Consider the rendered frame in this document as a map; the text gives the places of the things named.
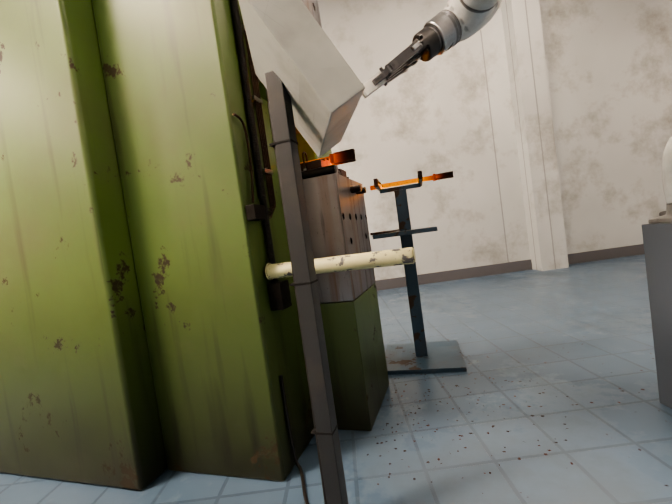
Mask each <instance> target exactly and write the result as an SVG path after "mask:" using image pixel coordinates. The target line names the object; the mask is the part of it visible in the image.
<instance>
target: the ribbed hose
mask: <svg viewBox="0 0 672 504"><path fill-rule="evenodd" d="M230 6H231V12H232V19H233V26H234V33H235V39H236V46H237V53H238V60H239V66H240V73H241V80H242V86H243V93H244V99H245V100H244V101H245V106H246V114H247V119H248V120H247V121H248V127H249V132H250V133H249V134H250V140H251V141H250V142H251V147H252V155H253V160H254V161H253V162H254V168H255V173H256V174H255V175H256V181H257V186H258V187H257V188H258V194H259V195H258V196H259V199H260V200H259V202H260V205H264V207H265V214H266V220H263V222H262V223H263V226H264V227H263V228H264V234H265V235H264V236H265V239H266V240H265V242H266V247H267V248H266V249H267V255H268V256H267V257H268V261H269V262H268V263H271V264H276V263H275V262H276V261H275V255H274V254H275V253H274V250H273V249H274V247H273V244H272V243H273V242H272V240H273V239H272V236H271V235H272V234H271V228H270V227H271V226H270V223H269V222H270V220H269V215H268V214H269V213H268V207H267V206H268V205H267V202H266V201H267V199H266V196H265V195H266V194H265V193H266V192H265V188H264V187H265V186H264V180H263V179H264V178H263V173H262V165H261V157H260V152H259V151H260V150H259V144H258V139H257V138H258V137H257V131H256V126H255V125H256V124H255V118H254V117H255V116H254V111H253V103H252V98H251V97H252V96H251V90H250V83H249V76H248V70H247V63H246V55H245V50H244V49H245V48H244V42H243V35H242V28H241V21H240V15H239V8H238V1H237V0H230ZM267 287H268V293H269V300H270V307H271V311H277V310H284V309H286V308H288V307H290V306H292V302H291V296H290V289H289V282H288V280H278V278H274V279H273V280H271V283H268V284H267Z"/></svg>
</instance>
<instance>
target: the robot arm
mask: <svg viewBox="0 0 672 504"><path fill-rule="evenodd" d="M500 4H501V0H449V1H448V2H447V5H446V6H445V8H444V9H443V10H442V11H441V12H439V13H438V14H437V15H436V16H434V17H433V18H432V19H430V20H429V21H428V22H426V23H425V25H424V27H423V29H422V30H420V31H419V32H418V33H416V34H415V35H414V37H413V40H412V43H411V44H410V45H409V46H408V47H407V48H406V49H405V50H403V51H402V52H401V53H400V54H399V55H397V56H396V57H395V58H394V59H393V60H391V61H390V62H389V63H388V64H386V65H385V68H384V69H383V68H382V67H380V68H379V70H380V71H381V72H379V73H377V74H376V75H375V76H373V77H372V78H371V79H369V80H368V81H367V82H365V83H364V84H363V85H364V87H365V89H364V91H363V93H362V95H363V97H364V98H367V97H368V96H369V95H371V94H372V93H373V92H375V91H376V90H377V89H379V88H380V87H381V86H383V85H384V86H387V85H388V83H389V82H391V81H392V80H394V79H395V78H397V77H398V76H400V75H401V74H403V73H405V72H407V70H408V68H409V67H411V66H414V65H415V64H416V63H417V62H418V60H419V59H420V60H422V61H424V62H428V61H430V60H431V59H433V58H434V57H435V56H437V55H442V54H443V53H445V52H446V51H447V50H449V49H450V48H452V47H454V46H455V45H456V44H457V43H459V42H461V41H464V40H466V39H468V38H469V37H471V36H472V35H474V34H475V33H477V32H478V31H479V30H480V29H482V28H483V27H484V26H485V25H486V24H487V23H488V22H489V21H490V20H491V19H492V18H493V16H494V15H495V14H496V12H497V11H498V9H499V7H500ZM662 182H663V190H664V195H665V199H666V211H662V212H660V213H659V217H656V218H652V219H649V220H648V222H649V224H656V223H672V137H670V138H669V140H668V142H667V144H666V146H665V149H664V152H663V156H662Z"/></svg>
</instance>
